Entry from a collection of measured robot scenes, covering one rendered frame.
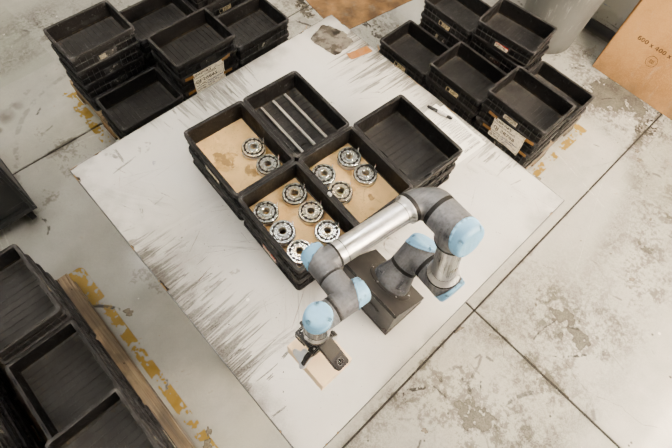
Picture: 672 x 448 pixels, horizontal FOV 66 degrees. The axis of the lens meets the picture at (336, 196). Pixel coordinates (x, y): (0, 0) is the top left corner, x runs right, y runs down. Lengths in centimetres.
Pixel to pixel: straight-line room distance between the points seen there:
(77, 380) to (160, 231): 71
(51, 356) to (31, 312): 21
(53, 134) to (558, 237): 317
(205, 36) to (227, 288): 167
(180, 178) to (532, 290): 200
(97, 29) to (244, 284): 192
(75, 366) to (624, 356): 272
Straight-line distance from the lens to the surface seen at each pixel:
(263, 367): 205
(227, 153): 229
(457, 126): 265
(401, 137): 238
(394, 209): 149
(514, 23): 362
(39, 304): 258
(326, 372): 162
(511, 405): 293
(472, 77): 336
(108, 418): 235
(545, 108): 321
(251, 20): 352
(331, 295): 136
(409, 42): 362
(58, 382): 256
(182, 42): 326
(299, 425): 201
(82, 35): 345
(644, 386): 328
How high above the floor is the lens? 270
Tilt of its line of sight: 60 degrees down
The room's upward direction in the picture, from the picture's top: 8 degrees clockwise
